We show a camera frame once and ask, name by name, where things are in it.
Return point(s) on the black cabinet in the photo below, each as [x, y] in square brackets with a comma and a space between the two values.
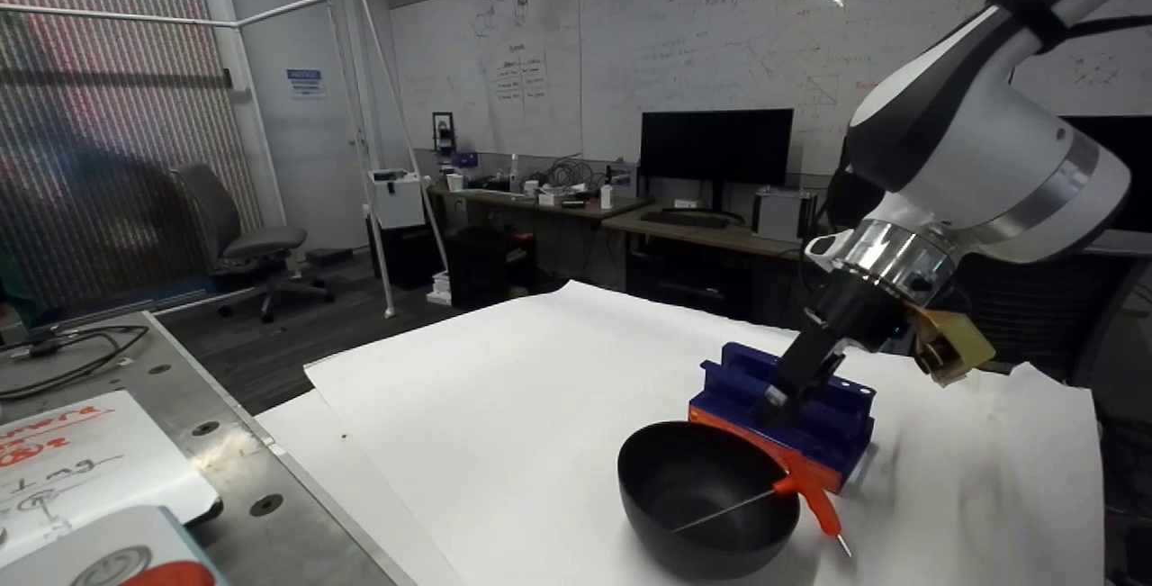
[486, 266]

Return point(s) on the blue and orange block holder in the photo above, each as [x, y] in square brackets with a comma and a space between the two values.
[837, 428]

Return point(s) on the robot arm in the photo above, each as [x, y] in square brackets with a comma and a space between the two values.
[972, 145]

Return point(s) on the white sheet with orange writing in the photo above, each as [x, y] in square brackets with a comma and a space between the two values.
[99, 460]

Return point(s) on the patterned privacy screen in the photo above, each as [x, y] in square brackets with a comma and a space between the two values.
[99, 136]

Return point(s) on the wooden desk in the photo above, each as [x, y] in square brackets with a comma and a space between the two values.
[711, 239]
[540, 206]

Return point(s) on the white box with round mark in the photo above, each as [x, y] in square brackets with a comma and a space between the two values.
[108, 554]

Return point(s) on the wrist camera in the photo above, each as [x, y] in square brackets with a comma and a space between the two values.
[949, 345]

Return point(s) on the black bowl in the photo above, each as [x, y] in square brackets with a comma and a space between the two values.
[684, 496]

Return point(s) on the large white paper sheet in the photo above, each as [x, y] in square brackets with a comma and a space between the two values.
[522, 406]

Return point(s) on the whiteboard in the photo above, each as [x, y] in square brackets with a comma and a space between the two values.
[702, 37]

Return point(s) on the white cup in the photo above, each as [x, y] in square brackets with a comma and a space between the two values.
[454, 182]

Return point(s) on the grey metal table with holes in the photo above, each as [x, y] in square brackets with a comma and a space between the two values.
[261, 469]

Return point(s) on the white box with black lid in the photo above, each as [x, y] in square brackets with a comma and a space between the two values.
[396, 201]

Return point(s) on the black keyboard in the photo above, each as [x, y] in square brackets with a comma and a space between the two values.
[686, 219]

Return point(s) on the grey office chair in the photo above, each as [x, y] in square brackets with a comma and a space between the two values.
[243, 239]

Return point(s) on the blue and white notice sign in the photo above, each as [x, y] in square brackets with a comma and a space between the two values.
[305, 83]

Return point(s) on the white bottle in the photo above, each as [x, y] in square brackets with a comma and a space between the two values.
[515, 174]

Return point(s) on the black monitor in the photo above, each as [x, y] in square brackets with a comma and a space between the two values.
[715, 147]
[1125, 172]

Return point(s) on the grey door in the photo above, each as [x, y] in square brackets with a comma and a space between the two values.
[310, 145]

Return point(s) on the black mesh office chair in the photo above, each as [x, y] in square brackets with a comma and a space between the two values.
[1035, 307]

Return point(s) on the silver computer case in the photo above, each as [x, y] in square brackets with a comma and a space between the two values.
[781, 215]

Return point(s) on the white pipe frame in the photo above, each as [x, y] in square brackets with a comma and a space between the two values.
[373, 100]

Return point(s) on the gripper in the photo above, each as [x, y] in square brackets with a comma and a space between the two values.
[855, 316]

